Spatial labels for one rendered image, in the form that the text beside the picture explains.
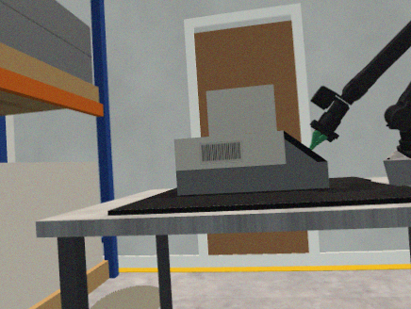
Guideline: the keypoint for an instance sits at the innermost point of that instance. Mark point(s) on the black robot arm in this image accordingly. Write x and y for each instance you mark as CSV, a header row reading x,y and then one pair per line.
x,y
397,116

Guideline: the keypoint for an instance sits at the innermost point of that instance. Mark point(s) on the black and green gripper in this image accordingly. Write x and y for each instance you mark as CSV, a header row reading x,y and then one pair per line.
x,y
326,126

